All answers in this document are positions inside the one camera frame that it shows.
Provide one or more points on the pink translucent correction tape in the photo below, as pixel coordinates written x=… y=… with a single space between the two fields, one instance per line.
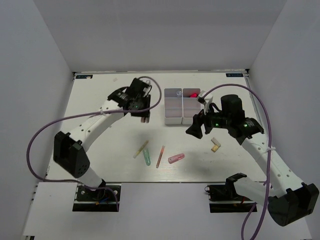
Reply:
x=176 y=158

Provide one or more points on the orange thin highlighter pen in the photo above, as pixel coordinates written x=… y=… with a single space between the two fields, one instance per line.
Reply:
x=160 y=156

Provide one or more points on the right white compartment organizer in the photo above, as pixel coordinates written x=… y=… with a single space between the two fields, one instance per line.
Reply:
x=190 y=106

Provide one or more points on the pink white mini stapler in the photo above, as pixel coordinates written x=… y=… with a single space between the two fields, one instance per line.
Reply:
x=144 y=120

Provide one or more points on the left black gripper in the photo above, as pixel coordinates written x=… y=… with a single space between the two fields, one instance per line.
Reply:
x=140 y=114

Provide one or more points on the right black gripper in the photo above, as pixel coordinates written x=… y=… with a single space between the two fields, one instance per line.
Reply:
x=195 y=130

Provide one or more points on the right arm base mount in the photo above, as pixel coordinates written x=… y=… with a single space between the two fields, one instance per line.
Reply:
x=221 y=202

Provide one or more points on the small tan eraser block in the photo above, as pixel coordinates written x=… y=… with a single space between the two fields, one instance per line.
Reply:
x=216 y=144

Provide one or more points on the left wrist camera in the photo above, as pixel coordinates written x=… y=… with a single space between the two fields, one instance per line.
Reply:
x=147 y=86

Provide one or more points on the white compartment organizer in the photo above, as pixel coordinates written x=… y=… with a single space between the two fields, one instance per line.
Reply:
x=190 y=106
x=173 y=107

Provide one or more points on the pink black highlighter marker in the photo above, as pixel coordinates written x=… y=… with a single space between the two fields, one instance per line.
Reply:
x=194 y=95

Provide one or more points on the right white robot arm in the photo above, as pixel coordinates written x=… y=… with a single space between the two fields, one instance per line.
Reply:
x=290 y=199

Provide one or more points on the green translucent correction tape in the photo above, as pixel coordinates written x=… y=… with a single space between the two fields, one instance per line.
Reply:
x=146 y=155

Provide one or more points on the yellow thin highlighter pen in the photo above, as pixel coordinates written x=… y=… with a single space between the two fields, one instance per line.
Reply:
x=140 y=149

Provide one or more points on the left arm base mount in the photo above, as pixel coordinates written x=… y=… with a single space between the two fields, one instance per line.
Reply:
x=86 y=200

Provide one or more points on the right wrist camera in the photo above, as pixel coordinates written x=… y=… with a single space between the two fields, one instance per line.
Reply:
x=205 y=99

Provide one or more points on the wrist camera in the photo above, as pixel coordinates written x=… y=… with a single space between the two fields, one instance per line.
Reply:
x=147 y=86
x=205 y=99

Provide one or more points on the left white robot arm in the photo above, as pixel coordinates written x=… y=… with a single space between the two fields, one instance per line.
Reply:
x=70 y=149

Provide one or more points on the left white compartment organizer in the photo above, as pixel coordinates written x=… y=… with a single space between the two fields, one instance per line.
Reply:
x=173 y=107

